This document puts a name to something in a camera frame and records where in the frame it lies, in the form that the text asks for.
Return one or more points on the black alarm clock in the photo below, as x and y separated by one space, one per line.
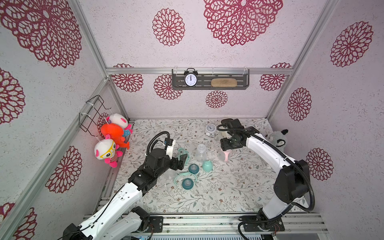
191 77

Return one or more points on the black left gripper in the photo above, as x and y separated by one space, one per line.
175 166

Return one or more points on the grey raccoon plush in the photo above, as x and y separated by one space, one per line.
278 139

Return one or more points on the white pink plush top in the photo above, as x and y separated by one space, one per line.
119 120

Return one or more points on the white small alarm clock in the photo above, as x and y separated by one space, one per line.
211 130

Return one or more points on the orange red plush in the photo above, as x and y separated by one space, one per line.
115 132

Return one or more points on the white plush yellow glasses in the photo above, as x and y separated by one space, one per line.
107 150

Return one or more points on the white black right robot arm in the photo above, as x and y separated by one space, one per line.
292 187

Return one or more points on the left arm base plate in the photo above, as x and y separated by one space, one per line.
152 224

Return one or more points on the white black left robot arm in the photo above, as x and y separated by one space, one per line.
106 223

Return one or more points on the black wire basket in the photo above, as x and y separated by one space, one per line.
87 119

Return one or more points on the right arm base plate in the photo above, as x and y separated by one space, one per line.
256 223

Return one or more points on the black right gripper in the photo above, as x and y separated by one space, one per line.
227 143

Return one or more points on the mint bear cap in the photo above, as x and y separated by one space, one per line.
207 166

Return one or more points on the mint cap with handle ring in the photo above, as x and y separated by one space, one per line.
181 152

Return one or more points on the floral table mat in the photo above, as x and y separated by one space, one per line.
243 184

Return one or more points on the grey wall shelf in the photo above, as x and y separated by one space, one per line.
204 81

